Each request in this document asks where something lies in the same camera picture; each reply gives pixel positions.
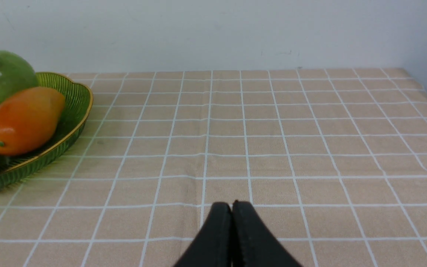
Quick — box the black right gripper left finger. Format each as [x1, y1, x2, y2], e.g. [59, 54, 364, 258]
[174, 202, 232, 267]

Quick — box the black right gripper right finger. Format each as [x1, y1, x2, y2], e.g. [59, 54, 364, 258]
[232, 201, 302, 267]

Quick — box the green apple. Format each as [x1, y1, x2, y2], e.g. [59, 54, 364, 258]
[0, 50, 39, 103]

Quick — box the green glass fruit plate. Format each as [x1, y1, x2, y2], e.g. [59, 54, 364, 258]
[0, 72, 93, 191]

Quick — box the orange mango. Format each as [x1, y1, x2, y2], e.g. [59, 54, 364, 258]
[0, 86, 66, 156]

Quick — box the checkered beige tablecloth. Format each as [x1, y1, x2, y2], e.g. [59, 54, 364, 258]
[0, 68, 427, 267]

